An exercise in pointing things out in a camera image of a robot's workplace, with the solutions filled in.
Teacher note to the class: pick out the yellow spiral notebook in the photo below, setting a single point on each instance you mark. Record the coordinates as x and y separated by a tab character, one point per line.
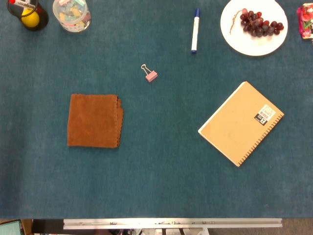
234	122

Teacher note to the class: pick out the white round plate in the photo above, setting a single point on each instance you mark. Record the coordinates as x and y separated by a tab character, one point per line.
256	46

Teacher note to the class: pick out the pink binder clip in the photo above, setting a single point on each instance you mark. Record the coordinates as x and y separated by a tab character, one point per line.
151	76

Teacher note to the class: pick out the blue felt table cover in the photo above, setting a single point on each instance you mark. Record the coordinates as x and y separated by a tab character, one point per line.
156	176

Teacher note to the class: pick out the brown folded cloth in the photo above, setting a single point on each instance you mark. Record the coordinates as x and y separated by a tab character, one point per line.
94	121

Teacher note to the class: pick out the white marker with blue cap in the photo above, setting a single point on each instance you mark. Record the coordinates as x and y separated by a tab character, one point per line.
195	29

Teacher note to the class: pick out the clear jar of coloured clips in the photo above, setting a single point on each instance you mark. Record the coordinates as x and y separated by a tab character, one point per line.
72	16

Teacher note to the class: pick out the red grape bunch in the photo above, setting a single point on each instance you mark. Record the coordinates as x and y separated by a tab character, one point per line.
256	27

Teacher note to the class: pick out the black mesh pen holder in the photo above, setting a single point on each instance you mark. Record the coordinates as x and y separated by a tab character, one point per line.
43	19

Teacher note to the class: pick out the white marker with red cap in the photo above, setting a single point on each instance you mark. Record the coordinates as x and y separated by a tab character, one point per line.
23	3

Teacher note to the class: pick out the pink drink pouch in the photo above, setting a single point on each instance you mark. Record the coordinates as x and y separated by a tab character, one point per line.
305	22

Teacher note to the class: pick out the teal screen device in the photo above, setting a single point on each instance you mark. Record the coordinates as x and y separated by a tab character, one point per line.
9	228

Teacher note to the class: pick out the aluminium rail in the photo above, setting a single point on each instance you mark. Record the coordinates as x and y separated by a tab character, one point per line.
171	223

